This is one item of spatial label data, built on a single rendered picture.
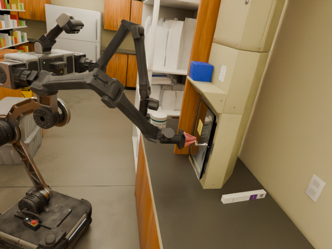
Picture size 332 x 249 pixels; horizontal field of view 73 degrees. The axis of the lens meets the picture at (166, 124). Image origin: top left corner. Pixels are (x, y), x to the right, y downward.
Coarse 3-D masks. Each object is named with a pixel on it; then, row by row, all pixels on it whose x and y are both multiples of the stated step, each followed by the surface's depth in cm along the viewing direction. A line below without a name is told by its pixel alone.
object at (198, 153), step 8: (200, 104) 137; (200, 112) 135; (208, 112) 121; (208, 120) 120; (208, 128) 119; (200, 136) 132; (208, 136) 118; (192, 144) 147; (208, 144) 118; (192, 152) 146; (200, 152) 130; (192, 160) 144; (200, 160) 128; (200, 168) 127; (200, 176) 127
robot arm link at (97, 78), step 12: (48, 72) 107; (96, 72) 88; (36, 84) 103; (48, 84) 101; (60, 84) 98; (72, 84) 94; (84, 84) 90; (96, 84) 88; (108, 84) 91; (108, 96) 91
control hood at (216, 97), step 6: (198, 84) 116; (204, 84) 118; (210, 84) 120; (204, 90) 107; (210, 90) 108; (216, 90) 110; (204, 96) 113; (210, 96) 106; (216, 96) 106; (222, 96) 107; (210, 102) 108; (216, 102) 108; (222, 102) 108; (216, 108) 109; (222, 108) 110
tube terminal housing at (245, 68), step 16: (224, 48) 112; (224, 64) 111; (240, 64) 102; (256, 64) 103; (224, 80) 110; (240, 80) 105; (256, 80) 113; (240, 96) 109; (224, 112) 111; (240, 112) 112; (224, 128) 115; (240, 128) 120; (224, 144) 119; (240, 144) 136; (208, 160) 124; (224, 160) 124; (208, 176) 127; (224, 176) 129
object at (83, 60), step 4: (80, 56) 150; (84, 56) 154; (80, 60) 149; (84, 60) 149; (88, 60) 150; (80, 64) 149; (84, 64) 149; (88, 64) 149; (80, 68) 151; (84, 68) 151; (80, 72) 153
